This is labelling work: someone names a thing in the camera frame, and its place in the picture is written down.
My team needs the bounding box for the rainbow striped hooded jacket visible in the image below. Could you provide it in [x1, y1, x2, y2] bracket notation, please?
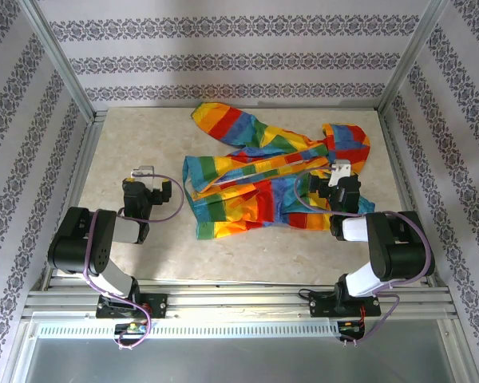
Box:
[182, 101, 377, 241]

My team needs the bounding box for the left connector board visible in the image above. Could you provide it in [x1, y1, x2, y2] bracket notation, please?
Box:
[114, 321, 152, 337]

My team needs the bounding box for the connector board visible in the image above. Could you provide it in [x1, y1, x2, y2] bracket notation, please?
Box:
[338, 320, 365, 335]
[114, 321, 152, 337]

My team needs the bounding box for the right connector board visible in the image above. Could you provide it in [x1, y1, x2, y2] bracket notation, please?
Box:
[338, 320, 365, 335]

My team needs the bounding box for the grey metal panel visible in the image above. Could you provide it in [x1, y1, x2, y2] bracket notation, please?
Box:
[11, 318, 470, 383]

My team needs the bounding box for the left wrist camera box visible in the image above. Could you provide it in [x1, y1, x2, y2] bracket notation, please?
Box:
[130, 164, 156, 191]

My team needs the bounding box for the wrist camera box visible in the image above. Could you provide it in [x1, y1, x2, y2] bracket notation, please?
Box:
[130, 164, 156, 191]
[328, 159, 353, 189]

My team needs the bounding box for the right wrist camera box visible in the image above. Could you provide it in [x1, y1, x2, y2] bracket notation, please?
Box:
[328, 159, 353, 189]

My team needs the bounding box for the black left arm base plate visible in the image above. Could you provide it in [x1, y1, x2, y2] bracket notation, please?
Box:
[95, 292, 169, 321]

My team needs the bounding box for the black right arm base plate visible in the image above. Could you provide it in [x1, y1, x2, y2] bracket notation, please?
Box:
[308, 290, 382, 319]

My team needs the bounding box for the aluminium mounting rail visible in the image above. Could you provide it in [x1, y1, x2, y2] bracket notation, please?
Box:
[22, 284, 453, 321]

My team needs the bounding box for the aluminium frame post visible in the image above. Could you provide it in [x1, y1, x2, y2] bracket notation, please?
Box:
[18, 0, 97, 123]
[376, 0, 453, 116]

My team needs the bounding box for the white slotted cable duct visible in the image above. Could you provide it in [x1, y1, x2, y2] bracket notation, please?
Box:
[35, 321, 341, 341]

